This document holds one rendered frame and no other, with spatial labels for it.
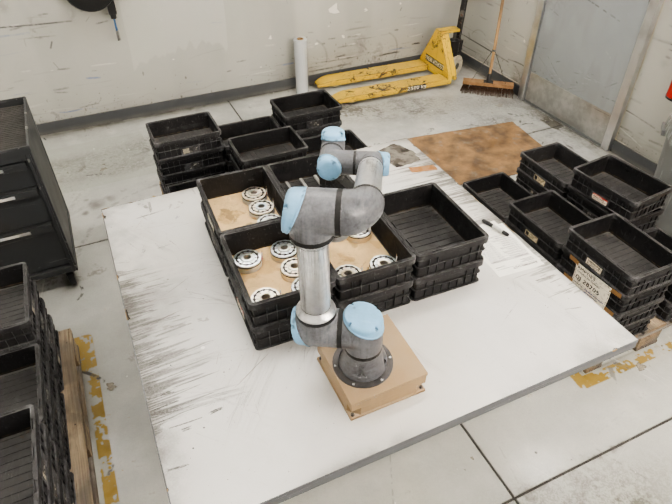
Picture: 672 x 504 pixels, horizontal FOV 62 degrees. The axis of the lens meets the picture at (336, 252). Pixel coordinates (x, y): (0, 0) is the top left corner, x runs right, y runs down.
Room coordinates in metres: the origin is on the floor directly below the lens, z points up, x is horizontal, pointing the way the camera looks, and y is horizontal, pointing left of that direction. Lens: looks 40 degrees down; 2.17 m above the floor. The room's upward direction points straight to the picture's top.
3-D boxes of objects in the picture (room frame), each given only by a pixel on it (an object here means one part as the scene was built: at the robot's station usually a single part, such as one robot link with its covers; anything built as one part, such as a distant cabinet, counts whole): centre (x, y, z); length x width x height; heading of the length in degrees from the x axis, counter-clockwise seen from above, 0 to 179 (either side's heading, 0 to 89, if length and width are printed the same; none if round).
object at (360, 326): (1.11, -0.07, 0.96); 0.13 x 0.12 x 0.14; 84
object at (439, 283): (1.70, -0.34, 0.76); 0.40 x 0.30 x 0.12; 23
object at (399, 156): (2.55, -0.32, 0.71); 0.22 x 0.19 x 0.01; 25
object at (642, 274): (1.95, -1.30, 0.37); 0.40 x 0.30 x 0.45; 24
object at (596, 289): (1.87, -1.17, 0.41); 0.31 x 0.02 x 0.16; 24
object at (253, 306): (1.47, 0.21, 0.92); 0.40 x 0.30 x 0.02; 23
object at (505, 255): (1.79, -0.68, 0.70); 0.33 x 0.23 x 0.01; 25
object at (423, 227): (1.70, -0.34, 0.87); 0.40 x 0.30 x 0.11; 23
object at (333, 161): (1.49, 0.00, 1.29); 0.11 x 0.11 x 0.08; 84
